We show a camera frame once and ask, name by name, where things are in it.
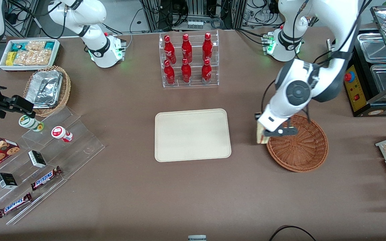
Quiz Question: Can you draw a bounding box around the white rectangular snack bin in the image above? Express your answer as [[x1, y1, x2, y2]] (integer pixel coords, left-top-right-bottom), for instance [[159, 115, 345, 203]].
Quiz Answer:
[[0, 38, 61, 72]]

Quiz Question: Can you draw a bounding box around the beige plastic tray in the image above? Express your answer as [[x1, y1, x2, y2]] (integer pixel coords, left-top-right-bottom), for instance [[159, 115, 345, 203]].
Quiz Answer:
[[154, 108, 232, 163]]

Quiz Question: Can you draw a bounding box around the light wicker basket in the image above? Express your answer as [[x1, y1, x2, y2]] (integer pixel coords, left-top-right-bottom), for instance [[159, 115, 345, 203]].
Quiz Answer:
[[23, 65, 71, 117]]

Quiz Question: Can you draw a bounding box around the Snickers chocolate bar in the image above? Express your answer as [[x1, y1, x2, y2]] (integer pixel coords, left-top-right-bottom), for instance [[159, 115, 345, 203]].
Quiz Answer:
[[30, 166, 63, 191], [0, 192, 33, 219]]

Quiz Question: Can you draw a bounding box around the red white yogurt bottle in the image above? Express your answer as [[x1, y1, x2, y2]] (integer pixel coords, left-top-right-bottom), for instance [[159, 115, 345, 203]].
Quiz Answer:
[[51, 126, 73, 143]]

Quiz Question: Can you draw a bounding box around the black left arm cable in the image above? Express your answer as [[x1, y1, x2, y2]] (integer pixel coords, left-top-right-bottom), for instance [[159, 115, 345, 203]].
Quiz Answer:
[[262, 0, 373, 125]]

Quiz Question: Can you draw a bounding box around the small black box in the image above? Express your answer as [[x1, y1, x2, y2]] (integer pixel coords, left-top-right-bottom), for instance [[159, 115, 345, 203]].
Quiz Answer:
[[0, 173, 18, 190], [28, 150, 47, 168]]

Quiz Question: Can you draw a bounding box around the small clear cracker bag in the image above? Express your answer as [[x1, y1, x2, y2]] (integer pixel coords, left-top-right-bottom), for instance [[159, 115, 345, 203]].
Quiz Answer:
[[25, 41, 46, 51]]

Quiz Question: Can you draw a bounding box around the triangular sandwich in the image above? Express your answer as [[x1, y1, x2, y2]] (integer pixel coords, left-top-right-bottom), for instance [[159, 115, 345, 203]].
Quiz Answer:
[[256, 119, 271, 145]]

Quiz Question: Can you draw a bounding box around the red cola bottle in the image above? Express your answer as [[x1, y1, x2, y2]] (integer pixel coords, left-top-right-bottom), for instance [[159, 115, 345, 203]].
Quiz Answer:
[[181, 59, 192, 83], [202, 32, 213, 62], [201, 59, 212, 84], [164, 35, 177, 64], [181, 33, 193, 64], [164, 60, 176, 85]]

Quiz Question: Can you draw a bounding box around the black floor cable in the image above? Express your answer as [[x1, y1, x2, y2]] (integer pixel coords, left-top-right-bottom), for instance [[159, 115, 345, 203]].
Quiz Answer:
[[268, 225, 317, 241]]

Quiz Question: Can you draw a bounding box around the green white yogurt bottle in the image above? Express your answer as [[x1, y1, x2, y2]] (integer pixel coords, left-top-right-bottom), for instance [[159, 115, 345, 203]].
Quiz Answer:
[[19, 114, 45, 132]]

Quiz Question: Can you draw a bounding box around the aluminium foil tray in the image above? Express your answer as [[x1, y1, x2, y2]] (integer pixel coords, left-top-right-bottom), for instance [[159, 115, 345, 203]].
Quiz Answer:
[[25, 70, 63, 109]]

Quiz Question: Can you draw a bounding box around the round brown wicker basket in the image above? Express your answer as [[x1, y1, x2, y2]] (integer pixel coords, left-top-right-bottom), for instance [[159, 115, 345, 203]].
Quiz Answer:
[[265, 113, 329, 173]]

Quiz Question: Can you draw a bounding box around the clear acrylic bottle rack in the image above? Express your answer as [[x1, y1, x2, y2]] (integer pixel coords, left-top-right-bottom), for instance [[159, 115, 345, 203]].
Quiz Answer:
[[159, 29, 219, 88]]

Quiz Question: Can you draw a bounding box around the black hot food warmer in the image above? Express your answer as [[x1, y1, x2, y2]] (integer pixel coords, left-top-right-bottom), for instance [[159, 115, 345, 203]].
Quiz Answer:
[[326, 5, 386, 117]]

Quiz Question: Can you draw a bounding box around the aluminium frame equipment rack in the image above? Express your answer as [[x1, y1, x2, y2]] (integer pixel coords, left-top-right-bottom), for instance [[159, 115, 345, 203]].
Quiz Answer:
[[140, 0, 248, 32]]

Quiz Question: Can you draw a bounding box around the clear acrylic stepped display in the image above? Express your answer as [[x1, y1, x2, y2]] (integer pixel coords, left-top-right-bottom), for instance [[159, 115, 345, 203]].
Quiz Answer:
[[0, 106, 106, 225]]

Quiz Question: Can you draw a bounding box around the large clear cracker bag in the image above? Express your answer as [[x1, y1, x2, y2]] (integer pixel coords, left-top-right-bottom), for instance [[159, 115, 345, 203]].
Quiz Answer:
[[13, 49, 52, 66]]

